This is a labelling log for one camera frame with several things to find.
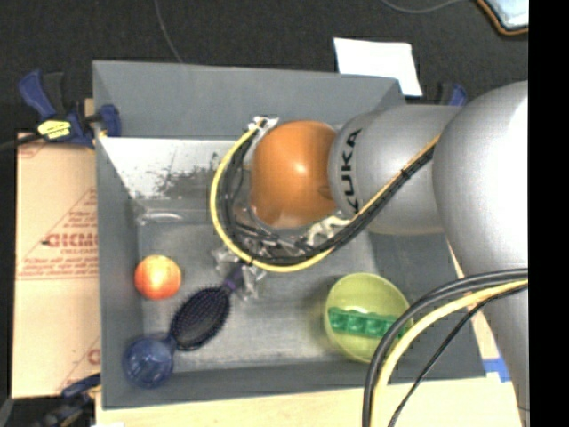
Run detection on blue clear plastic cup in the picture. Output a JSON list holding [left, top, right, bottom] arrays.
[[121, 333, 177, 390]]

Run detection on purple and black hairbrush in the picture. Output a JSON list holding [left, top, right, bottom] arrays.
[[169, 265, 246, 352]]

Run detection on green toy brick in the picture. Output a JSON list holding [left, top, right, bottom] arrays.
[[327, 306, 413, 340]]

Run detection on orange-red apple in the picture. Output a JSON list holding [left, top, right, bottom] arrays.
[[133, 254, 183, 302]]

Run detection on grey metal bin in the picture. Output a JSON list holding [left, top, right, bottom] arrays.
[[91, 60, 488, 409]]

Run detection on light green bowl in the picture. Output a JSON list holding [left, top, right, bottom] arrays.
[[323, 272, 413, 365]]

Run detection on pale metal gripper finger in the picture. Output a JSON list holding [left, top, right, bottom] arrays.
[[242, 264, 268, 302], [211, 245, 242, 276]]

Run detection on brown cardboard board, red print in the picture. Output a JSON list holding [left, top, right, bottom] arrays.
[[10, 132, 102, 399]]

